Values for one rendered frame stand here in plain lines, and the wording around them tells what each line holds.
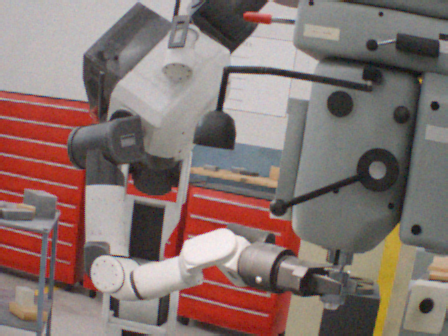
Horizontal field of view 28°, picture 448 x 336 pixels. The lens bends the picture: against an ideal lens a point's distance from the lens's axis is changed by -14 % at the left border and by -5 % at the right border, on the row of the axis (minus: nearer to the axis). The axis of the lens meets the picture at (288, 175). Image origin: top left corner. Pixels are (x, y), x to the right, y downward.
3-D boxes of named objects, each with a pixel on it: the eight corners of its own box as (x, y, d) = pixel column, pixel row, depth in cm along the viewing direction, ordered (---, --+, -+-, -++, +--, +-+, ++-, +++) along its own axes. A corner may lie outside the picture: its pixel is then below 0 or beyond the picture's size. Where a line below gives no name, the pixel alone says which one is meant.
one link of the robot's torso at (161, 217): (108, 312, 242) (128, 141, 243) (170, 325, 244) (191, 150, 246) (104, 319, 226) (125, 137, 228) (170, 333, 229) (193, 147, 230)
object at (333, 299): (318, 297, 172) (323, 271, 171) (344, 301, 171) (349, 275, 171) (317, 302, 167) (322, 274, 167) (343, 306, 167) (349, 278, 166)
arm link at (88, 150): (70, 187, 192) (72, 124, 194) (97, 191, 199) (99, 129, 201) (104, 183, 185) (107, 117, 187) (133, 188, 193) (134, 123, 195)
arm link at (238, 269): (245, 275, 172) (197, 260, 179) (269, 301, 180) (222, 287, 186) (272, 223, 177) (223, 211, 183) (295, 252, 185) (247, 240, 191)
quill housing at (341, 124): (279, 242, 160) (310, 51, 158) (300, 232, 180) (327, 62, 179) (392, 261, 157) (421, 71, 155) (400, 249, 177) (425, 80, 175)
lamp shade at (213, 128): (186, 142, 164) (192, 106, 163) (224, 147, 167) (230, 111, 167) (201, 145, 157) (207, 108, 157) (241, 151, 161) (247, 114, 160)
